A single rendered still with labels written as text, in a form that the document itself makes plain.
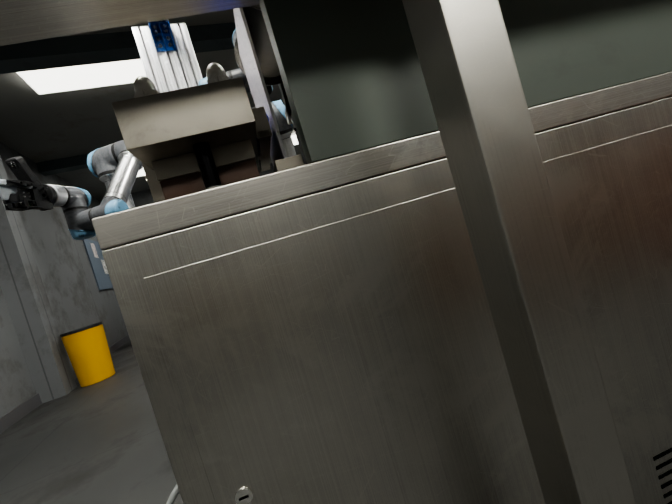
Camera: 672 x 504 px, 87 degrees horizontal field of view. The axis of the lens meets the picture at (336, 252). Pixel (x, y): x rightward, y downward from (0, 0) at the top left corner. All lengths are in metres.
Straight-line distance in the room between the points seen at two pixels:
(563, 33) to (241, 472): 0.78
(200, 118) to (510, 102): 0.35
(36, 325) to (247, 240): 4.69
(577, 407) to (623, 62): 0.56
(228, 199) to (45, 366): 4.73
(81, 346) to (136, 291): 4.56
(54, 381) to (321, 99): 4.84
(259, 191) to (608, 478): 0.48
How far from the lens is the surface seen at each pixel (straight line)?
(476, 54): 0.38
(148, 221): 0.49
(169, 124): 0.51
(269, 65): 0.88
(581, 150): 0.69
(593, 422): 0.44
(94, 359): 5.06
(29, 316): 5.11
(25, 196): 1.46
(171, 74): 2.07
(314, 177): 0.48
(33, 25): 0.62
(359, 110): 0.52
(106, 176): 1.81
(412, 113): 0.54
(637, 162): 0.76
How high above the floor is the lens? 0.79
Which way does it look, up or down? 2 degrees down
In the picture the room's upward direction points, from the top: 17 degrees counter-clockwise
